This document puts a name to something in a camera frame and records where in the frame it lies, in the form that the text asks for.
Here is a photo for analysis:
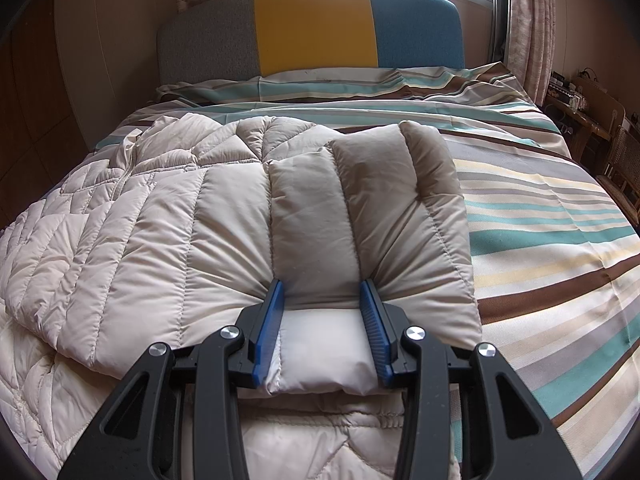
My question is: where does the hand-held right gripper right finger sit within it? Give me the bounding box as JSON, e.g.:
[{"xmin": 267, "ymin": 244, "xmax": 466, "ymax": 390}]
[{"xmin": 359, "ymin": 279, "xmax": 584, "ymax": 480}]

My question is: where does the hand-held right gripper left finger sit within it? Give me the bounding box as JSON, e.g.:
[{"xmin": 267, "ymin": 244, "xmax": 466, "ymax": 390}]
[{"xmin": 58, "ymin": 278, "xmax": 285, "ymax": 480}]

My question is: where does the beige quilted down jacket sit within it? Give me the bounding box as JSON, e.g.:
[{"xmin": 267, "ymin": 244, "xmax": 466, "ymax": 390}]
[{"xmin": 0, "ymin": 114, "xmax": 484, "ymax": 480}]

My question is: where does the striped bed cover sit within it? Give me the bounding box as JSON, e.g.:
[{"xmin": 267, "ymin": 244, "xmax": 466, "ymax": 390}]
[{"xmin": 93, "ymin": 62, "xmax": 640, "ymax": 480}]

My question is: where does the wicker chair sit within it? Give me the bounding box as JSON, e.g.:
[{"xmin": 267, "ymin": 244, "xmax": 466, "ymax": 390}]
[{"xmin": 595, "ymin": 125, "xmax": 640, "ymax": 211}]

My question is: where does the wooden desk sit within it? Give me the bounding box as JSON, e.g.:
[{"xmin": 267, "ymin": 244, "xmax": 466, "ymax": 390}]
[{"xmin": 542, "ymin": 72, "xmax": 626, "ymax": 161}]

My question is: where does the grey yellow blue headboard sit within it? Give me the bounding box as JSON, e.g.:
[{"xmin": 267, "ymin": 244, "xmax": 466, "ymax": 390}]
[{"xmin": 156, "ymin": 0, "xmax": 466, "ymax": 87}]

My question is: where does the brown wooden wardrobe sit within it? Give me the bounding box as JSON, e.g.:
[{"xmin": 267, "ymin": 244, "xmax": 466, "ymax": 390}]
[{"xmin": 0, "ymin": 0, "xmax": 96, "ymax": 231}]

